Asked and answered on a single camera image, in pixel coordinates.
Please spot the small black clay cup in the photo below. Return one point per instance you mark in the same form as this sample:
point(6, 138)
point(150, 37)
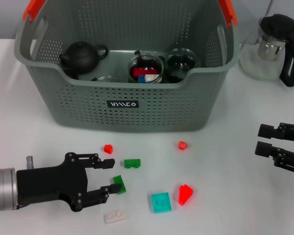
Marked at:
point(71, 73)

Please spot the glass teacup black insert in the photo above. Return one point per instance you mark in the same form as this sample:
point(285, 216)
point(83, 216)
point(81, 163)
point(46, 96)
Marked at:
point(107, 79)
point(181, 63)
point(147, 61)

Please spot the small orange-red stud brick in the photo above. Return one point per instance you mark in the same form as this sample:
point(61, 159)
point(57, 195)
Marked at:
point(108, 148)

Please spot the dark red arch brick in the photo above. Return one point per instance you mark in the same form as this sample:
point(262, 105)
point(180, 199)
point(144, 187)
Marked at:
point(138, 72)

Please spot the glass teapot black lid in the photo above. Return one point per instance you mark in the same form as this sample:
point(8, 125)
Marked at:
point(269, 49)

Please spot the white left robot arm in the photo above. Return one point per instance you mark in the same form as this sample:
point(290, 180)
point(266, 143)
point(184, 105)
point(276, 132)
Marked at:
point(2, 188)

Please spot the black clay teapot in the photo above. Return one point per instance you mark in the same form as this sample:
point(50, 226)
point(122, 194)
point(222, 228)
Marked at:
point(80, 57)

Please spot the small orange-red rounded brick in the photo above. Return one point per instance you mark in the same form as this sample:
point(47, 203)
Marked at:
point(182, 145)

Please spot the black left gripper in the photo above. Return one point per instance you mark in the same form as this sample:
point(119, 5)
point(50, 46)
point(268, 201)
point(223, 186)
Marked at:
point(51, 183)

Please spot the white plate brick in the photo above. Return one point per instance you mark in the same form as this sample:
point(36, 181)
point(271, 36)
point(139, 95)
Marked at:
point(115, 217)

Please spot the green notched brick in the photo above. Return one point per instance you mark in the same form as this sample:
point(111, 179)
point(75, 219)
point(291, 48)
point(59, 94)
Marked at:
point(132, 163)

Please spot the orange-red slope brick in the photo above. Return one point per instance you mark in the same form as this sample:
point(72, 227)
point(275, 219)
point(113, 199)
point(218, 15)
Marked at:
point(185, 194)

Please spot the grey perforated storage bin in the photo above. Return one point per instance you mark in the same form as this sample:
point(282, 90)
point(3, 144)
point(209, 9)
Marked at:
point(137, 115)

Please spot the white long brick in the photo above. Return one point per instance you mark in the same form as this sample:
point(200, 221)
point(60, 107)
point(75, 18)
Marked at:
point(152, 78)

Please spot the blue square plate brick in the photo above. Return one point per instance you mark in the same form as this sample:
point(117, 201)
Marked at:
point(141, 79)

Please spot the teal square plate brick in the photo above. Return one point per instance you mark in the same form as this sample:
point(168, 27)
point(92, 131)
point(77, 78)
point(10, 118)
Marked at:
point(161, 202)

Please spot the green long brick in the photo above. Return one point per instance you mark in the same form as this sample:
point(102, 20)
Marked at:
point(118, 180)

